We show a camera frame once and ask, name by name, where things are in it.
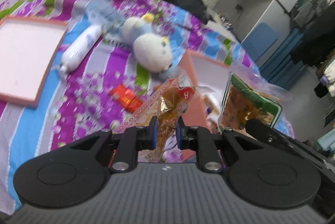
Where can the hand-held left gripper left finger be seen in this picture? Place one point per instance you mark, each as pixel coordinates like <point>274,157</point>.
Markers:
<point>155,135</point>

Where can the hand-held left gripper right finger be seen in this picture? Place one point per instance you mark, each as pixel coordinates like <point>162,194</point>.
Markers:
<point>178,135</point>

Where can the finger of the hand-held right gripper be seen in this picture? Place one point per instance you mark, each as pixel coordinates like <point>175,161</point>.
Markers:
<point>257,126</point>

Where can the green-edged snack packet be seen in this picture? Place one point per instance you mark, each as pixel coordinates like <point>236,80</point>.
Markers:
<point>243,106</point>

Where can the clear brown snack packet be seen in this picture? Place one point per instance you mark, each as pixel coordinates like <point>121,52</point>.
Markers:
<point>170,108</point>

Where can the pink cardboard box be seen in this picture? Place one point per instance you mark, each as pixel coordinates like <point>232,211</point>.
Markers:
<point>196,111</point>

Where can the light blue cloth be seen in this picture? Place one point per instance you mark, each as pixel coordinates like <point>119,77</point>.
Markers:
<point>327,143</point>

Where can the red snack packet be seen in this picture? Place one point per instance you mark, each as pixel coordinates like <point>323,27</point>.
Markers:
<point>125,97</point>

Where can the blue curtain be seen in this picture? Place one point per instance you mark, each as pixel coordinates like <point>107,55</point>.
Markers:
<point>282,61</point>

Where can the purple floral bedspread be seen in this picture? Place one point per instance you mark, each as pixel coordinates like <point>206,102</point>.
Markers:
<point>86,98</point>

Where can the blue chair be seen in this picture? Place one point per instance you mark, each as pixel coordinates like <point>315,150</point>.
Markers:
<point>259,40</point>

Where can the grey and blue plush toy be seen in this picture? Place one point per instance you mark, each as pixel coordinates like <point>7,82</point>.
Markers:
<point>151,48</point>

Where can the dark hanging clothing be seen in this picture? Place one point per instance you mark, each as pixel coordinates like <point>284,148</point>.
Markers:
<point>316,40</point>

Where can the white spray bottle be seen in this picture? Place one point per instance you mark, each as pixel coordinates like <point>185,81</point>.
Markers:
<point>78,48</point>

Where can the grey hanging jacket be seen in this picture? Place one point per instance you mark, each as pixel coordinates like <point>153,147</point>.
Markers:
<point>311,9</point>

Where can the clear plastic bag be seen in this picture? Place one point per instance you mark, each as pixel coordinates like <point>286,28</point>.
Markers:
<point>102,9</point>

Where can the pink box lid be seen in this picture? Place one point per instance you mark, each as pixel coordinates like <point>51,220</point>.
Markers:
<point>23,56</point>

